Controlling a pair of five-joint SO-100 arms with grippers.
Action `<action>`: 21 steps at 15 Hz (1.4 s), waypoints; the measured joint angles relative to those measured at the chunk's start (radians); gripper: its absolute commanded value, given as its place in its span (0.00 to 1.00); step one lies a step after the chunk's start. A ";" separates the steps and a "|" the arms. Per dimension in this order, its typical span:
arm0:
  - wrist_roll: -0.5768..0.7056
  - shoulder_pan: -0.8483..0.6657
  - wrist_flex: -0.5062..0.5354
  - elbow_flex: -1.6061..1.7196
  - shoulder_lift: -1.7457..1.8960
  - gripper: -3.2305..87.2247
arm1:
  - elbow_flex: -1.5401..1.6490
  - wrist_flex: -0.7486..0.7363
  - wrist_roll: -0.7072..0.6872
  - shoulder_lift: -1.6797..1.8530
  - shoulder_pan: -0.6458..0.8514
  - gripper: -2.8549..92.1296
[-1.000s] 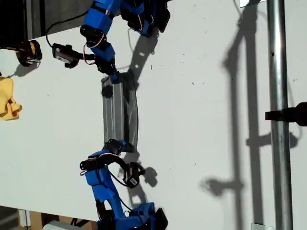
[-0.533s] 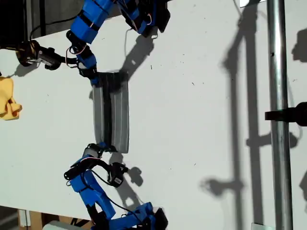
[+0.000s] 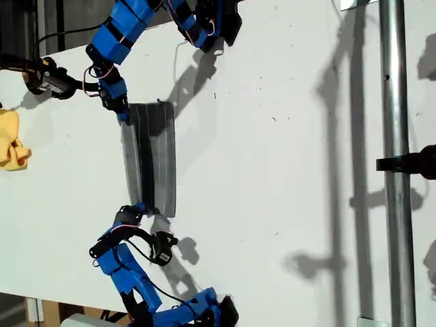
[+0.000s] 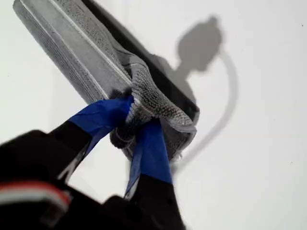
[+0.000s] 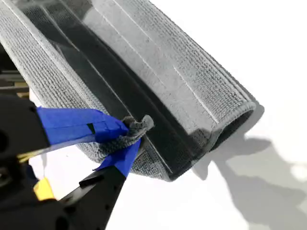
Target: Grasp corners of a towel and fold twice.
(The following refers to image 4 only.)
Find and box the grey striped towel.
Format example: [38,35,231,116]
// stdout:
[12,0,201,161]

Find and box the red white servo wire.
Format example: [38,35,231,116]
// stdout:
[0,181,72,216]

